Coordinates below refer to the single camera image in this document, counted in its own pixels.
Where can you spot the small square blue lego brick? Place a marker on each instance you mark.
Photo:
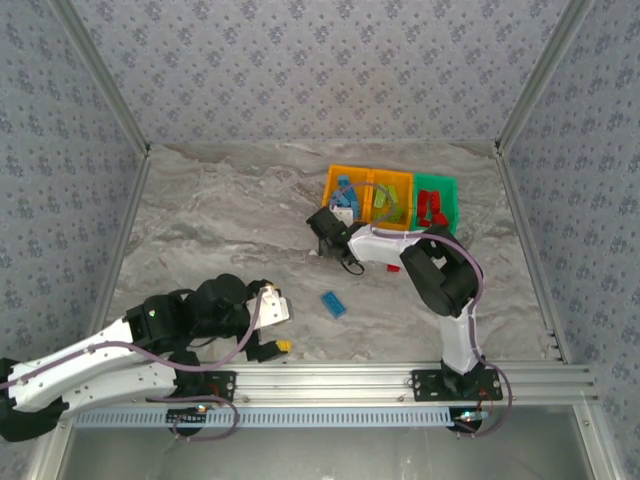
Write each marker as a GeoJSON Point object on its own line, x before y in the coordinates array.
{"type": "Point", "coordinates": [344, 180]}

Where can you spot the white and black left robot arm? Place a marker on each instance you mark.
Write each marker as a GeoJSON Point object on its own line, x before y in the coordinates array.
{"type": "Point", "coordinates": [60, 385]}

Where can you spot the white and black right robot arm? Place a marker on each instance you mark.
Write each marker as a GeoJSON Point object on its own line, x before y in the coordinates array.
{"type": "Point", "coordinates": [440, 280]}

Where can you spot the orange plastic bin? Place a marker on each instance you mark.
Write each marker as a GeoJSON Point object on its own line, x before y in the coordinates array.
{"type": "Point", "coordinates": [405, 180]}
{"type": "Point", "coordinates": [330, 182]}

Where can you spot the grey metal panel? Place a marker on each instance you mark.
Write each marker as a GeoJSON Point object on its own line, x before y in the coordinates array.
{"type": "Point", "coordinates": [325, 455]}

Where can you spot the green plastic bin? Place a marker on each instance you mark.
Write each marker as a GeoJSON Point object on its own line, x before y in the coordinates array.
{"type": "Point", "coordinates": [450, 190]}

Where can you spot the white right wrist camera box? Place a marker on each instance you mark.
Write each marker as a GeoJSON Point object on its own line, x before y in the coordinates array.
{"type": "Point", "coordinates": [344, 214]}

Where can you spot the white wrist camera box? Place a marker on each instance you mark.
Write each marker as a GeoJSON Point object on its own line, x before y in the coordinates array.
{"type": "Point", "coordinates": [272, 310]}
{"type": "Point", "coordinates": [344, 214]}

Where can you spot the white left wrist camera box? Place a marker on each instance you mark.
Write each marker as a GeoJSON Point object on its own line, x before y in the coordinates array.
{"type": "Point", "coordinates": [272, 310]}

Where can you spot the aluminium front frame rail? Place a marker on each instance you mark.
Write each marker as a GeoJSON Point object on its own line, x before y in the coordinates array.
{"type": "Point", "coordinates": [325, 382]}

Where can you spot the black bracket with LED board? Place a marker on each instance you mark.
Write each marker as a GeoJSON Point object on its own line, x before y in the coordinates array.
{"type": "Point", "coordinates": [187, 416]}
{"type": "Point", "coordinates": [470, 417]}

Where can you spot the aluminium side table rail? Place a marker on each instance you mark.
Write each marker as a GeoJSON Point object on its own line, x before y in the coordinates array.
{"type": "Point", "coordinates": [124, 225]}
{"type": "Point", "coordinates": [515, 200]}

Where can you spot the aluminium lower frame leg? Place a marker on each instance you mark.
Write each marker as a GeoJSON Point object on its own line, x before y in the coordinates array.
{"type": "Point", "coordinates": [47, 455]}
{"type": "Point", "coordinates": [600, 450]}

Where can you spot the aluminium upright frame post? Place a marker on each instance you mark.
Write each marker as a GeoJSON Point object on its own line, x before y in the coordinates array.
{"type": "Point", "coordinates": [104, 75]}
{"type": "Point", "coordinates": [541, 75]}

